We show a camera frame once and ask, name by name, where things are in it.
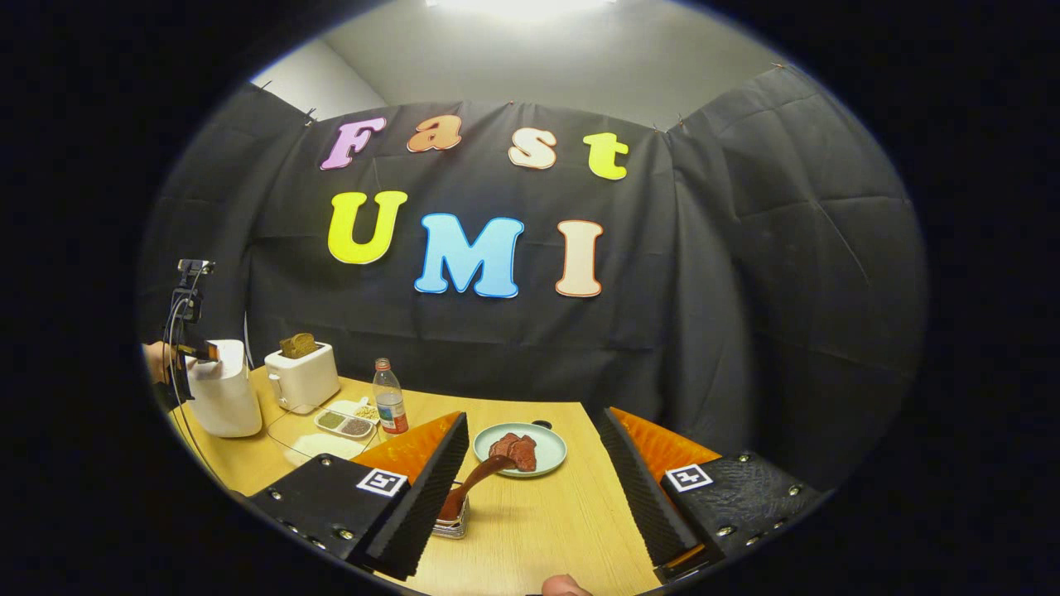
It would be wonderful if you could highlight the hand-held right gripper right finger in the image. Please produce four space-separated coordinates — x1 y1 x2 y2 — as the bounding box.
597 406 826 584

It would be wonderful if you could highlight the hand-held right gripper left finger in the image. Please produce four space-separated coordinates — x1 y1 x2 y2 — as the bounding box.
247 411 470 580

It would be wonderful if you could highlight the metal wire chopstick holder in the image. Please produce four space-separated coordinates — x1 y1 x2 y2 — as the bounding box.
431 480 471 540

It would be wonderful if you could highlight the white rice cooker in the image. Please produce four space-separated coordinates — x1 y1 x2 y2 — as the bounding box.
186 339 263 438

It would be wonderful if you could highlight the brown wooden spoon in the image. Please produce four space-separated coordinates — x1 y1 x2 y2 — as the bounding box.
437 454 517 522

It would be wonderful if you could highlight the white rice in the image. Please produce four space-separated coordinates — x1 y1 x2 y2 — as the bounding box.
290 435 365 463

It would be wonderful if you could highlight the clear plastic water bottle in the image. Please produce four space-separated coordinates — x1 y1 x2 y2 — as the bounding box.
372 358 409 435

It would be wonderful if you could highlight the pale green plate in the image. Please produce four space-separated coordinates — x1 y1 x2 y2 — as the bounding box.
473 422 568 478

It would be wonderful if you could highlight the white divided bean dish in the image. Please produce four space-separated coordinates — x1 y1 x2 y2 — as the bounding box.
314 397 380 440

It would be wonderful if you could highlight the white toaster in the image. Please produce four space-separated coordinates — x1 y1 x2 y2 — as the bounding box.
264 341 341 415

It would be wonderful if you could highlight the clear glass tray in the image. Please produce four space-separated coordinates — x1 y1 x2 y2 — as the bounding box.
265 404 382 466

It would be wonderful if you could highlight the large ceiling light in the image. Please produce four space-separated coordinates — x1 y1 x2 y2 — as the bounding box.
426 0 618 22

